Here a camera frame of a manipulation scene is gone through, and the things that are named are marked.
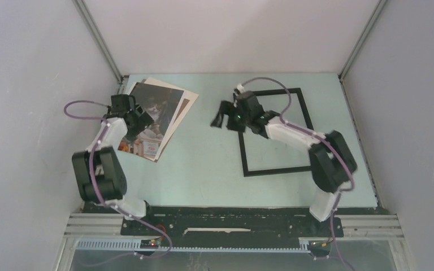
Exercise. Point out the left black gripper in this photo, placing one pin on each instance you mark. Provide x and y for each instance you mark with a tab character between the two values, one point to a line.
144	121

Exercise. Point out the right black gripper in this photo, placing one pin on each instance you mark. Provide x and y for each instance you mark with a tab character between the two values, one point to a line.
225	108

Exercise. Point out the cat photo print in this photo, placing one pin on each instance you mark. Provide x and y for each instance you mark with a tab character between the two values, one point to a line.
161	104

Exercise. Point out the black picture frame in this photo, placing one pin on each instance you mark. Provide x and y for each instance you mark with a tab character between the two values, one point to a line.
284	133

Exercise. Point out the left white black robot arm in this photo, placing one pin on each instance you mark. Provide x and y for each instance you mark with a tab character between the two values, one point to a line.
99	175

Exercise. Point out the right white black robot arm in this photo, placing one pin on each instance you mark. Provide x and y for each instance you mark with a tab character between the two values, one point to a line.
331	162

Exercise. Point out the white photo mat board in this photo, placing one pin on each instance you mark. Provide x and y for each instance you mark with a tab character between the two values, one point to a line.
175	123

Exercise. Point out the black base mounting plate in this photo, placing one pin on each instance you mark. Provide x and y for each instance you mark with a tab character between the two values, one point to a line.
232	226

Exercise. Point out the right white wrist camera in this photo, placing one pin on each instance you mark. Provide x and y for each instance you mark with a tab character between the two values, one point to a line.
239	89

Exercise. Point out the brown frame backing board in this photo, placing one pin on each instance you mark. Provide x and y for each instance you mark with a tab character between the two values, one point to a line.
187	96

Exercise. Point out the left aluminium corner post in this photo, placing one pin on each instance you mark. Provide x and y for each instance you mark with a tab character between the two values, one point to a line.
99	40

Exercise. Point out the aluminium corner post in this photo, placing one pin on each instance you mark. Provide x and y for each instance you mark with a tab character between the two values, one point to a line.
99	40
369	26

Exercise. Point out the right aluminium corner post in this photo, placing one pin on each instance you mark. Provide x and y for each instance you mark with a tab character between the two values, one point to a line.
369	26

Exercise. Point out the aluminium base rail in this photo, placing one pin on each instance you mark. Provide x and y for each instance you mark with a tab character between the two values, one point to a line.
232	226

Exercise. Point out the white cable duct strip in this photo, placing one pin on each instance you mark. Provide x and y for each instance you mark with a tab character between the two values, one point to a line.
131	245

